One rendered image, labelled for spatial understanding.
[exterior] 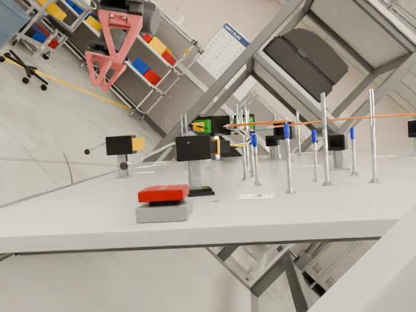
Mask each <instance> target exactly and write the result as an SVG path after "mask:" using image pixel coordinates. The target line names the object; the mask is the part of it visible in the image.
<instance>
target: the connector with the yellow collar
mask: <svg viewBox="0 0 416 312"><path fill-rule="evenodd" d="M210 144H211V153H217V141H210ZM230 148H231V145H230V141H220V153H230Z"/></svg>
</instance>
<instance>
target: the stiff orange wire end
mask: <svg viewBox="0 0 416 312"><path fill-rule="evenodd" d="M289 121H290V120H289V119H286V120H278V121H265V122H257V123H244V124H226V125H225V126H224V127H226V128H230V127H235V126H250V125H259V124H274V123H284V122H289Z"/></svg>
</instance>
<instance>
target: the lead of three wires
mask: <svg viewBox="0 0 416 312"><path fill-rule="evenodd" d="M241 133H242V134H244V135H245V136H246V137H247V138H248V140H247V141H246V142H244V143H240V144H231V149H233V148H238V147H244V146H246V145H248V144H249V143H250V142H251V136H250V135H249V134H248V133H247V132H245V131H244V130H243V131H241Z"/></svg>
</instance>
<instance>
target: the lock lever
mask: <svg viewBox="0 0 416 312"><path fill-rule="evenodd" d="M173 145H175V142H172V143H170V144H168V145H166V146H164V147H162V148H159V149H157V150H155V151H153V152H151V153H149V154H146V155H144V156H142V157H139V158H137V159H135V160H133V161H131V162H128V163H127V165H128V167H129V166H130V165H132V164H133V163H136V162H138V161H140V160H143V159H145V158H147V157H150V156H151V155H153V154H156V153H158V152H160V151H163V150H165V149H167V148H169V147H171V146H173Z"/></svg>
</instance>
